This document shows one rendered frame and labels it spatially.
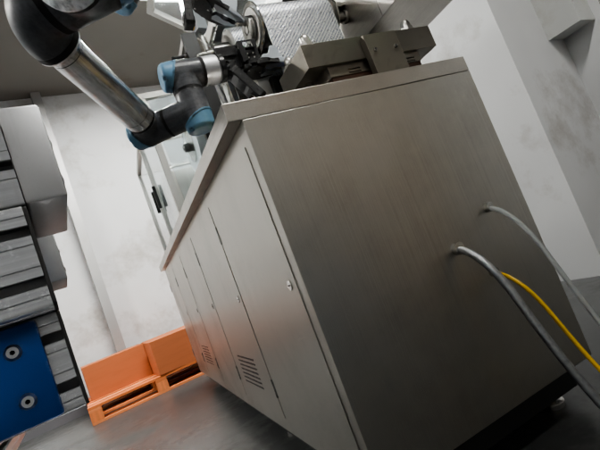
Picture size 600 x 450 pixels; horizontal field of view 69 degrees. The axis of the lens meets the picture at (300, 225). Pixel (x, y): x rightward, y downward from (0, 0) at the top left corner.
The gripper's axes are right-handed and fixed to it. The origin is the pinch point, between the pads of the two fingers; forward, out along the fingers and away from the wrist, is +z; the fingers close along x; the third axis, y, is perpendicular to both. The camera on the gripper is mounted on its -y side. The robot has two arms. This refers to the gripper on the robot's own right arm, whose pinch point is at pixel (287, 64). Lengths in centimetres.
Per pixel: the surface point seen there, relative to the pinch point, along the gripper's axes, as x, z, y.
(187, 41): 33.0, -14.7, 31.6
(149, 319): 357, -45, -51
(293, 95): -26.0, -16.1, -20.2
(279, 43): -0.2, 0.1, 6.6
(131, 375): 304, -74, -90
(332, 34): -0.2, 18.1, 7.0
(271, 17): -0.3, 0.8, 14.8
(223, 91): 74, 6, 31
